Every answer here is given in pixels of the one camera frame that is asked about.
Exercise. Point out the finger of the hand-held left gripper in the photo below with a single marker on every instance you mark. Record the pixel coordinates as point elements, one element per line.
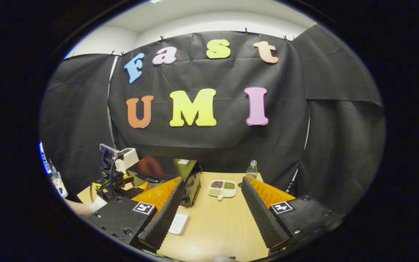
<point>133,192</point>

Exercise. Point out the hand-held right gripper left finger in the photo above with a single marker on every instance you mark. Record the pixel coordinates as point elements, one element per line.
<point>164,218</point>

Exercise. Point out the clear plastic water bottle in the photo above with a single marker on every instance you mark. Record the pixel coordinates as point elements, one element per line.
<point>252,171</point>

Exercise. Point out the white divided dish with grains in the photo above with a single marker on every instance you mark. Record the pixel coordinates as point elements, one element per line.
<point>223,189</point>

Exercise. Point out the white toaster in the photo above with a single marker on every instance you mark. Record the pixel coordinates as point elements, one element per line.
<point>131,158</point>

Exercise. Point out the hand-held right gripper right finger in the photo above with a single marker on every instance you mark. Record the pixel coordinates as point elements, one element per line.
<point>264,218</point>

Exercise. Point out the white rectangular tray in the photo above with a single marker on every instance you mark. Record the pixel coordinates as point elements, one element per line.
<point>179,222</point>

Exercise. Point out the black electric oven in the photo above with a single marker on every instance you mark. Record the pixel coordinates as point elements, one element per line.
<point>191,182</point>

